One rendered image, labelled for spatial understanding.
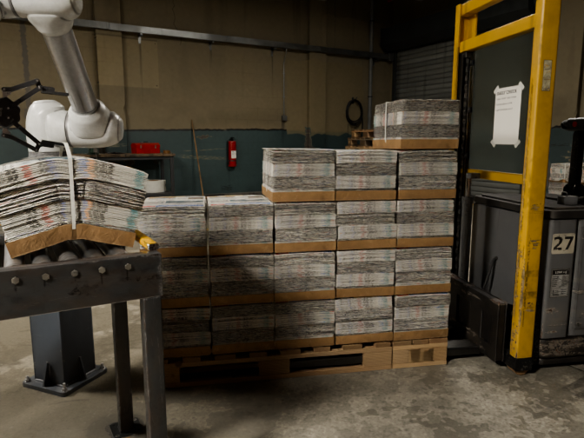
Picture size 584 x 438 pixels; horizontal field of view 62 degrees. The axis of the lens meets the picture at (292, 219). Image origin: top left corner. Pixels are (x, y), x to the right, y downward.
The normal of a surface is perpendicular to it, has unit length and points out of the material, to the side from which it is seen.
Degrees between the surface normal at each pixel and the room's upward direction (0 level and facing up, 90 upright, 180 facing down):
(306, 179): 90
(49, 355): 90
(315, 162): 90
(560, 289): 90
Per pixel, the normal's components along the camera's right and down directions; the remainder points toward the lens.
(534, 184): 0.18, 0.15
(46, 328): -0.38, 0.15
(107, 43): 0.50, 0.14
